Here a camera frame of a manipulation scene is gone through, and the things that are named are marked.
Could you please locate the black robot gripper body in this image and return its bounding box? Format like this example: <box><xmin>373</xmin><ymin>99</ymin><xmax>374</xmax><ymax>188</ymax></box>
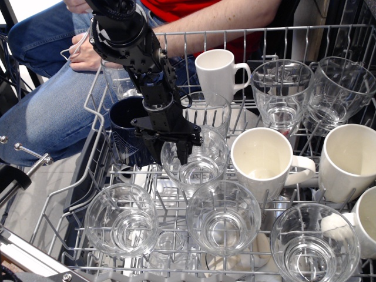
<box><xmin>131</xmin><ymin>93</ymin><xmax>202</xmax><ymax>146</ymax></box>

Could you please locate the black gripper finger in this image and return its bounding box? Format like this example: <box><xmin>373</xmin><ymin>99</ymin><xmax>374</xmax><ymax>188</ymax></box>
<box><xmin>176</xmin><ymin>140</ymin><xmax>193</xmax><ymax>165</ymax></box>
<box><xmin>143</xmin><ymin>136</ymin><xmax>164</xmax><ymax>164</ymax></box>

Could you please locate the clear glass cup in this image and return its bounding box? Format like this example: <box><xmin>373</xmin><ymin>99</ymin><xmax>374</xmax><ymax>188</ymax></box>
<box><xmin>161</xmin><ymin>126</ymin><xmax>230</xmax><ymax>197</ymax></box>

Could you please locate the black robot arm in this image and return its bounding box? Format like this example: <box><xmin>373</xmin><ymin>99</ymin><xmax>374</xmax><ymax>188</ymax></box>
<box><xmin>88</xmin><ymin>1</ymin><xmax>202</xmax><ymax>165</ymax></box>

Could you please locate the person's bare forearm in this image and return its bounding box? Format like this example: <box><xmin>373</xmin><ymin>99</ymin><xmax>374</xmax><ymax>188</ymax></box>
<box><xmin>153</xmin><ymin>0</ymin><xmax>281</xmax><ymax>57</ymax></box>

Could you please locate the person's hand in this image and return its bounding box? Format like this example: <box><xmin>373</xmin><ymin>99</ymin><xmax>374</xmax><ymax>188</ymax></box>
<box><xmin>69</xmin><ymin>33</ymin><xmax>101</xmax><ymax>72</ymax></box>

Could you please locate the dark blue ceramic mug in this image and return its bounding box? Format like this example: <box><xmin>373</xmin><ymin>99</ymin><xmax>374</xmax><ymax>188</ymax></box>
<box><xmin>109</xmin><ymin>96</ymin><xmax>154</xmax><ymax>167</ymax></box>

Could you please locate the clear glass back middle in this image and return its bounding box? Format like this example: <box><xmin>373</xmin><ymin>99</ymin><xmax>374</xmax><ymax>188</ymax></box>
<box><xmin>180</xmin><ymin>91</ymin><xmax>231</xmax><ymax>138</ymax></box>

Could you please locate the clear glass back left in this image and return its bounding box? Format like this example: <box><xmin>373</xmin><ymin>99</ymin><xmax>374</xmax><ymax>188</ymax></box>
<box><xmin>101</xmin><ymin>59</ymin><xmax>142</xmax><ymax>100</ymax></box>

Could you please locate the white mug back row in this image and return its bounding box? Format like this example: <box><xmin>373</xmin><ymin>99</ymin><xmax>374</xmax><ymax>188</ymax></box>
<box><xmin>195</xmin><ymin>49</ymin><xmax>251</xmax><ymax>106</ymax></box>

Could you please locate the clear glass front centre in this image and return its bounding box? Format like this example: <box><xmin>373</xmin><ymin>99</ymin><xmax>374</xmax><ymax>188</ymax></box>
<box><xmin>186</xmin><ymin>180</ymin><xmax>261</xmax><ymax>257</ymax></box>

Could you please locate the cream mug centre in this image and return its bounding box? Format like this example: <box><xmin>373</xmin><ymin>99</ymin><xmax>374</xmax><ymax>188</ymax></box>
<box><xmin>230</xmin><ymin>127</ymin><xmax>316</xmax><ymax>203</ymax></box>

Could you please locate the cream mug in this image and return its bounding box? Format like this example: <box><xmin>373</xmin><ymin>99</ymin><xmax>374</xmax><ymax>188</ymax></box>
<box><xmin>318</xmin><ymin>124</ymin><xmax>375</xmax><ymax>203</ymax></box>
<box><xmin>230</xmin><ymin>127</ymin><xmax>316</xmax><ymax>203</ymax></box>

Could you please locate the clear glass front left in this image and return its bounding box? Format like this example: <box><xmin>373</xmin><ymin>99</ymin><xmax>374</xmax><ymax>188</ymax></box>
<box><xmin>84</xmin><ymin>183</ymin><xmax>159</xmax><ymax>258</ymax></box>

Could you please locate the blue jeans leg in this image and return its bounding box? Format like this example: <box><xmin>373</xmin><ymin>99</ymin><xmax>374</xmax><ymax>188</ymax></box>
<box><xmin>1</xmin><ymin>1</ymin><xmax>106</xmax><ymax>166</ymax></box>

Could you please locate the small clear glass front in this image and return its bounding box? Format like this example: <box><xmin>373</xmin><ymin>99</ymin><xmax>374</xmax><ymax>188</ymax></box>
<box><xmin>149</xmin><ymin>231</ymin><xmax>187</xmax><ymax>270</ymax></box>

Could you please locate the metal clamp with screw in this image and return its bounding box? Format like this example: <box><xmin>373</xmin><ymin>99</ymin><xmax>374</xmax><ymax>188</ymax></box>
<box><xmin>1</xmin><ymin>143</ymin><xmax>53</xmax><ymax>207</ymax></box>

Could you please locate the clear glass front right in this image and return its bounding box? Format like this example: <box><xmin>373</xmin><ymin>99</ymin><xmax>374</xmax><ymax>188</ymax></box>
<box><xmin>270</xmin><ymin>203</ymin><xmax>360</xmax><ymax>281</ymax></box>

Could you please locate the cream mug right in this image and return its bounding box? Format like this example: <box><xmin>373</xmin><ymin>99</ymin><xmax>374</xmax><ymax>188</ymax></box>
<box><xmin>318</xmin><ymin>124</ymin><xmax>375</xmax><ymax>203</ymax></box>

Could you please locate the clear glass far back right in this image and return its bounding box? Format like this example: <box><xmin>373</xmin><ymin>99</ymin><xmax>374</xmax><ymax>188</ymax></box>
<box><xmin>303</xmin><ymin>56</ymin><xmax>375</xmax><ymax>136</ymax></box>

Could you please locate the cream mug far right edge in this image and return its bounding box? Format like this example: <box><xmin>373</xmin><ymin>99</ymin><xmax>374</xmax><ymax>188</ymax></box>
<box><xmin>320</xmin><ymin>186</ymin><xmax>376</xmax><ymax>260</ymax></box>

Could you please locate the grey wire dishwasher rack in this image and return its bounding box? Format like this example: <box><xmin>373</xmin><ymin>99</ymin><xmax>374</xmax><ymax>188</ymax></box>
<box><xmin>31</xmin><ymin>23</ymin><xmax>375</xmax><ymax>281</ymax></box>

